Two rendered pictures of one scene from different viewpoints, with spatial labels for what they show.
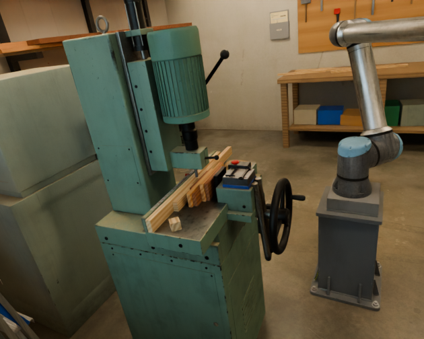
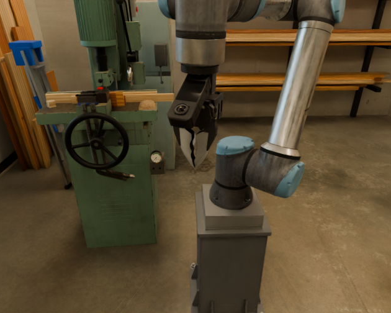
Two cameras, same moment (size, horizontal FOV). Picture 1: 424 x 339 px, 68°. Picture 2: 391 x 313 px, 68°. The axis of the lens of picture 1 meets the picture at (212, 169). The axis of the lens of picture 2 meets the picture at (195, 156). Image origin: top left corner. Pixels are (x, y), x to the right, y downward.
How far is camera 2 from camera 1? 1.69 m
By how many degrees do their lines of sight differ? 51
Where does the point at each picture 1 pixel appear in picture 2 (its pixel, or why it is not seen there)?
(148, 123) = not seen: hidden behind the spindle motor
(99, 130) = not seen: hidden behind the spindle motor
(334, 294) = (193, 282)
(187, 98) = (80, 27)
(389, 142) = (267, 166)
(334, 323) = (162, 290)
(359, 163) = (218, 164)
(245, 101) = not seen: outside the picture
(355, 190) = (213, 191)
